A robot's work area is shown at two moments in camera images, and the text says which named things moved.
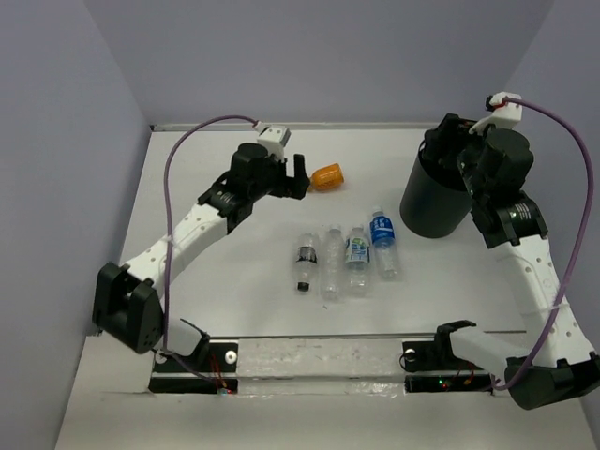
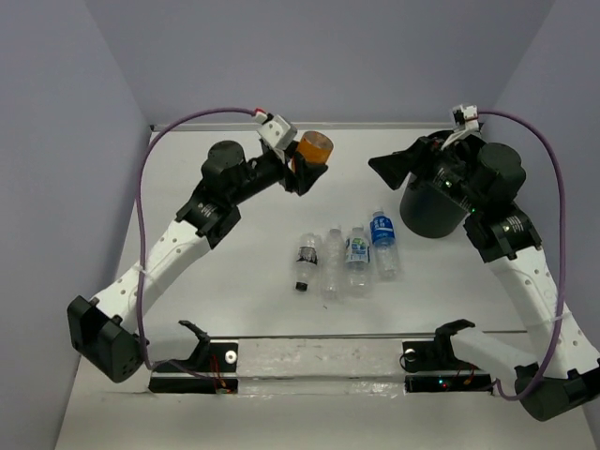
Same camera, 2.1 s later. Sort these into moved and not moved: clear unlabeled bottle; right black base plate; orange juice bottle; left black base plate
Moved: orange juice bottle
Not moved: left black base plate; clear unlabeled bottle; right black base plate
